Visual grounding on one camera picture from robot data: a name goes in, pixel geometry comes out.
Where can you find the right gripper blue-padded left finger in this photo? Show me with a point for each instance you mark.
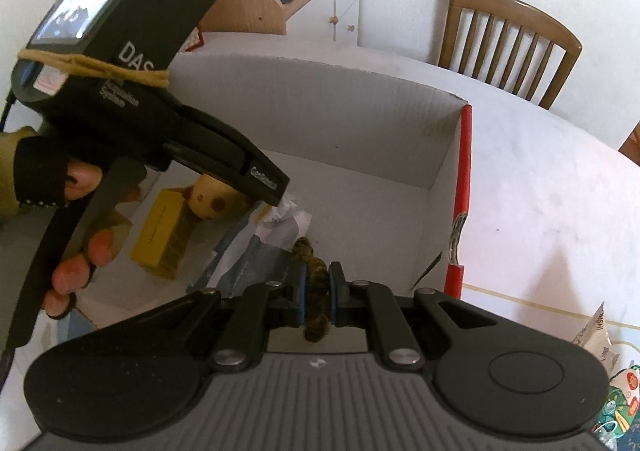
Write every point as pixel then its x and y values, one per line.
pixel 248 320

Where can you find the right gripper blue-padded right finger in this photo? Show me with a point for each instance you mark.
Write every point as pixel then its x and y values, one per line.
pixel 373 307

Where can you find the left hand in fingerless glove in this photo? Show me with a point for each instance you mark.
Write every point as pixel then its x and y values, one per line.
pixel 38 173

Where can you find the blue white printed packet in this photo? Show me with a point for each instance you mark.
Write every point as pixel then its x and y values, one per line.
pixel 256 249

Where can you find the yellow spotted plush toy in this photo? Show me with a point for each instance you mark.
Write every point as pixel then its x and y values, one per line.
pixel 209 198

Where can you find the yellow small box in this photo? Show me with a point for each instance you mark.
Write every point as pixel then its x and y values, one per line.
pixel 162 241

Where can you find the red cardboard box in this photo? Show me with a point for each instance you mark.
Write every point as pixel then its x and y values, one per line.
pixel 377 153

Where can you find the brown wooden chair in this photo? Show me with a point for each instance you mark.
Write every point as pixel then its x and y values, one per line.
pixel 511 45

